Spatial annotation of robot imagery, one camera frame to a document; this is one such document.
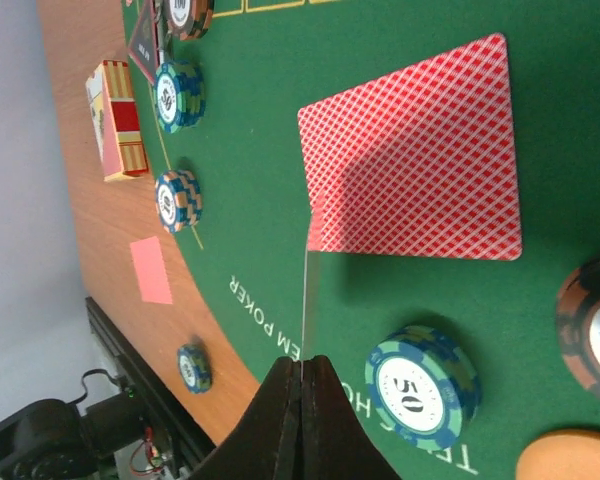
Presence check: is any blue white chip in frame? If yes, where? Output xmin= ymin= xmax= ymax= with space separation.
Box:
xmin=154 ymin=170 xmax=203 ymax=234

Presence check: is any orange card box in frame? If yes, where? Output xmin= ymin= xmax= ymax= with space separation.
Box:
xmin=85 ymin=60 xmax=149 ymax=182

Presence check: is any orange round blind button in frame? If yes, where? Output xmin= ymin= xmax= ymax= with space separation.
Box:
xmin=515 ymin=429 xmax=600 ymax=480

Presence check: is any teal poker chip stack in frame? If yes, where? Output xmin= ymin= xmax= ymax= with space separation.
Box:
xmin=177 ymin=344 xmax=212 ymax=394

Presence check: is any black triangular dealer button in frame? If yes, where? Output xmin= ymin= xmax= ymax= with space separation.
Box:
xmin=127 ymin=1 xmax=171 ymax=86

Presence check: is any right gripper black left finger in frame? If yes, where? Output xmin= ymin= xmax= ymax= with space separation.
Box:
xmin=191 ymin=357 xmax=300 ymax=479

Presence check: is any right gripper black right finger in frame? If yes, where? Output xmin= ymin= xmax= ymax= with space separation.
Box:
xmin=301 ymin=355 xmax=399 ymax=479

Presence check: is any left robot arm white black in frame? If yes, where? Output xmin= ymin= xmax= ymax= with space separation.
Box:
xmin=0 ymin=369 xmax=173 ymax=479

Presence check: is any red card bottom mat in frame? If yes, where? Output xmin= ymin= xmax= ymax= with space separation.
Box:
xmin=297 ymin=33 xmax=523 ymax=261

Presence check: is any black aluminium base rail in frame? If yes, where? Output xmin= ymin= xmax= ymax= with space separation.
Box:
xmin=85 ymin=297 xmax=215 ymax=474

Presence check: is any red card being drawn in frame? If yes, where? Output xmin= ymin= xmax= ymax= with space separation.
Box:
xmin=301 ymin=199 xmax=326 ymax=361

